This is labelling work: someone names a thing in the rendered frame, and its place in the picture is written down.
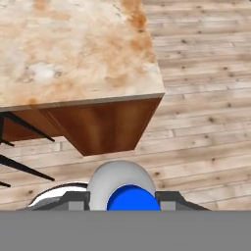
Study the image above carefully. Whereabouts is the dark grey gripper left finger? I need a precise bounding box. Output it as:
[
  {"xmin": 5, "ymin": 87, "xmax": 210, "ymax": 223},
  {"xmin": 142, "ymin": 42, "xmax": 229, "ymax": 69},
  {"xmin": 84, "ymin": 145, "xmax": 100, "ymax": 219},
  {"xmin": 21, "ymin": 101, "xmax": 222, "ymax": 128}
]
[{"xmin": 18, "ymin": 190, "xmax": 91, "ymax": 212}]

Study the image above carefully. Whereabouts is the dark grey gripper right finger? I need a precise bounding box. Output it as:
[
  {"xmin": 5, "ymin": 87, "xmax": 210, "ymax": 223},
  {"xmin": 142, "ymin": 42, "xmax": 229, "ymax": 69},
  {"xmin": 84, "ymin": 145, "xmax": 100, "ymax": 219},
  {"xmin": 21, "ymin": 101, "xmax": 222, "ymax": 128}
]
[{"xmin": 154, "ymin": 190, "xmax": 211, "ymax": 212}]

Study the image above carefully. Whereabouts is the black metal stool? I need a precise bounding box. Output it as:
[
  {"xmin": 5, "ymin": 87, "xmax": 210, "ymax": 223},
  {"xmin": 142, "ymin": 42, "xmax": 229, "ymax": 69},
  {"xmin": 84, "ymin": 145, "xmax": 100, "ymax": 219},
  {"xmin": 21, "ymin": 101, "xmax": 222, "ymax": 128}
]
[{"xmin": 0, "ymin": 111, "xmax": 56, "ymax": 189}]

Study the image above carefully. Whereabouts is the brown wooden counter cabinet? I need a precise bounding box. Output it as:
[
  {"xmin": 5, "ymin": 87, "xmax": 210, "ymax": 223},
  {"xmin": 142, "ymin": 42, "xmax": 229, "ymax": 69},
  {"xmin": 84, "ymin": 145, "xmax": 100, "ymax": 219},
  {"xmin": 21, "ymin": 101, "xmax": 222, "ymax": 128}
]
[{"xmin": 0, "ymin": 96, "xmax": 164, "ymax": 157}]

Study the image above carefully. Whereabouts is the white and black round object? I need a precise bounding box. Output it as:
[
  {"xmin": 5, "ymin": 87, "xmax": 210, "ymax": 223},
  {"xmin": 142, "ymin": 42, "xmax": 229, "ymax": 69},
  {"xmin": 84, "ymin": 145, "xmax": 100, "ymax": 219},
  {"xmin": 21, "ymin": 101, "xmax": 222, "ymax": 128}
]
[{"xmin": 27, "ymin": 181, "xmax": 89, "ymax": 209}]

